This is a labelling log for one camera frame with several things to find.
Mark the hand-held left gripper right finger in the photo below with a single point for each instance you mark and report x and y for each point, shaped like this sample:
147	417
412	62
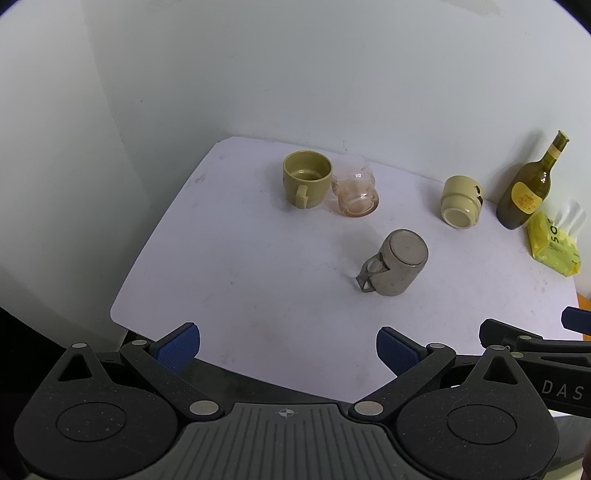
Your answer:
396	350

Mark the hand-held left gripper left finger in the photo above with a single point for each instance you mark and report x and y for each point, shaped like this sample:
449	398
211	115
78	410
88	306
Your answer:
178	349

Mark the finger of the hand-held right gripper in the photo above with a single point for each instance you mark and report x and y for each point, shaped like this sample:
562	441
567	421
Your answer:
531	344
575	319

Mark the grey ceramic mug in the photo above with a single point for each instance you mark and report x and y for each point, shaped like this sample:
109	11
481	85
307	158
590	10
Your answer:
398	264

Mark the cream ceramic cup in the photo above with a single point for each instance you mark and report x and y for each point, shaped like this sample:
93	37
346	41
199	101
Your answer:
461	203

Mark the clear pinkish glass cup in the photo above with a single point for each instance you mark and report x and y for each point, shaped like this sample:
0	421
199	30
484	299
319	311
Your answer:
354	190

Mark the yellow tissue pack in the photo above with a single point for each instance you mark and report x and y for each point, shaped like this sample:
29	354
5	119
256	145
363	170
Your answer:
554	242

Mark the green glass wine bottle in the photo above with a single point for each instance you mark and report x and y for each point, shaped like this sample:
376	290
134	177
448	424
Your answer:
526	194

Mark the olive green mug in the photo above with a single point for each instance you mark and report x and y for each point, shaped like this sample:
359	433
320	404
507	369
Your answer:
307	179

